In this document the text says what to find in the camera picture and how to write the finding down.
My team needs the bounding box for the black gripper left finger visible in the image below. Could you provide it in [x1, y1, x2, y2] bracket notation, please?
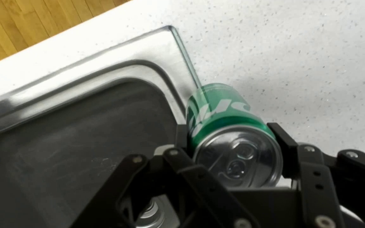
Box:
[70, 147, 263, 228]

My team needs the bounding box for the stainless steel sink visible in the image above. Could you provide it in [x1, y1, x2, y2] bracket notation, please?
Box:
[0, 24, 206, 228]

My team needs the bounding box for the green soda can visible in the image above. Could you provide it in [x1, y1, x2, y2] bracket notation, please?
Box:
[185, 83, 284, 189]

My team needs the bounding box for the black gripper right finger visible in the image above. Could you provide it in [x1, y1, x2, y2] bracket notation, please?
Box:
[266, 122, 365, 228]

